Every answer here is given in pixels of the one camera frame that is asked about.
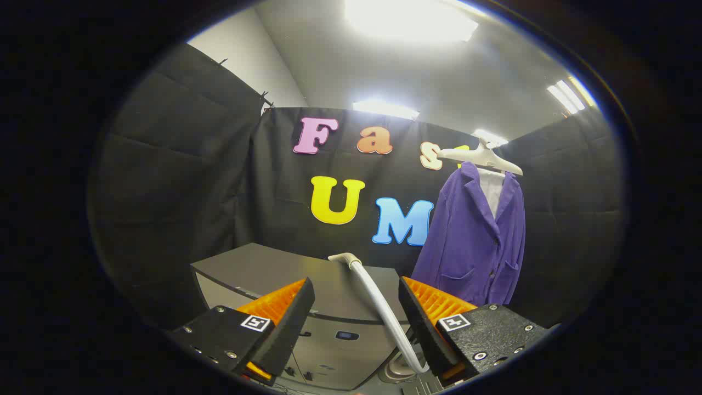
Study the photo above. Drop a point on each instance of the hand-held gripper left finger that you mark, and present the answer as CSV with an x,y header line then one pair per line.
x,y
285,329

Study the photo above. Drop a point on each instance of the large ceiling light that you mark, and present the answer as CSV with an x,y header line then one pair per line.
x,y
411,19

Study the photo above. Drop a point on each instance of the white garment steamer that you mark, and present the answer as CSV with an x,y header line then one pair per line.
x,y
378,299

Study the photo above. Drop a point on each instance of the white shirt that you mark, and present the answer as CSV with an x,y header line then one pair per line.
x,y
492,189

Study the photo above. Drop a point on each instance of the white clothes hanger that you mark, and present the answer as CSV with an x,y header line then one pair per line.
x,y
482,156

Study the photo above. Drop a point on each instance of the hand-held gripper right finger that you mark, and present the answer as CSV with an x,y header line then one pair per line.
x,y
425,329

